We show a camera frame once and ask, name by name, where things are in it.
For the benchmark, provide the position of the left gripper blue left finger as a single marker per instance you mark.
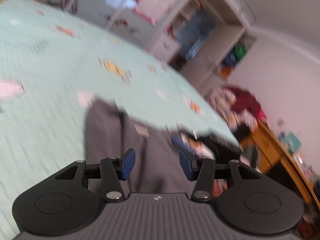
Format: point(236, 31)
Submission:
point(113, 170)

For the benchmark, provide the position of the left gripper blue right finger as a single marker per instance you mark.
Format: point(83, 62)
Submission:
point(202, 171)

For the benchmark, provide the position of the dark grey sweater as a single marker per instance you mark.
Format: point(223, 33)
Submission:
point(110, 132)

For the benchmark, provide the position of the yellow wooden desk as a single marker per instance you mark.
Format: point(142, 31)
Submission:
point(278, 164)

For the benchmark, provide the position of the rolled floral quilt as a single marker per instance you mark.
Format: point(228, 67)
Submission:
point(222, 100)

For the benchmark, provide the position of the dark red jacket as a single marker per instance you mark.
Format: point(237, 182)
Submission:
point(246, 100)

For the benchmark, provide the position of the teal gift bag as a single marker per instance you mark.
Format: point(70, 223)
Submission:
point(290, 142)

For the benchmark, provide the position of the white room door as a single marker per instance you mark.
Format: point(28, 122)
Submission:
point(211, 53)

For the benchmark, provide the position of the teal quilted bee bedspread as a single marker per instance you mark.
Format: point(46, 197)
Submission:
point(52, 67)

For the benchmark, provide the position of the white drawer cabinet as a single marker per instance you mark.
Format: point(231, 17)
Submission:
point(165, 48)

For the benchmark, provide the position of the grey sliding door wardrobe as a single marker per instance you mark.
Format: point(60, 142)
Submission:
point(116, 16)

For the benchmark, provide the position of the pink framed poster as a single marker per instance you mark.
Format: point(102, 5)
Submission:
point(153, 10)

